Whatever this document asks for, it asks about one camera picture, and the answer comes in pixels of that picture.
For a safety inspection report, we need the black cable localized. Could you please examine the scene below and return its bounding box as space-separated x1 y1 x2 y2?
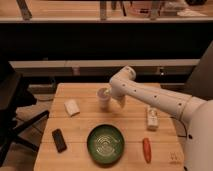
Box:
171 116 188 138

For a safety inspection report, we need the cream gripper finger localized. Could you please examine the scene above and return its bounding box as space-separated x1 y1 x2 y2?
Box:
104 89 111 94
118 96 126 108

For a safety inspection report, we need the white sponge block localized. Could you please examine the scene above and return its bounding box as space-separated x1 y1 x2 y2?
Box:
64 99 80 116

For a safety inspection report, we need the black smartphone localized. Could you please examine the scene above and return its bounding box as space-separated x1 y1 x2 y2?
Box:
52 129 67 153

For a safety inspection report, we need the orange carrot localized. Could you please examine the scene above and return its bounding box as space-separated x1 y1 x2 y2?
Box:
143 138 152 163

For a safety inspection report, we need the green bowl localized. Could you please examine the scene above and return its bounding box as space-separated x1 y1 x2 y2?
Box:
87 124 125 165

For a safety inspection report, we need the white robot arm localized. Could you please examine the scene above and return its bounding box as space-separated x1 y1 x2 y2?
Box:
109 66 213 171

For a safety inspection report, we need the black office chair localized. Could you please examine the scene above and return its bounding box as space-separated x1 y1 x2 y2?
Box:
0 60 49 167

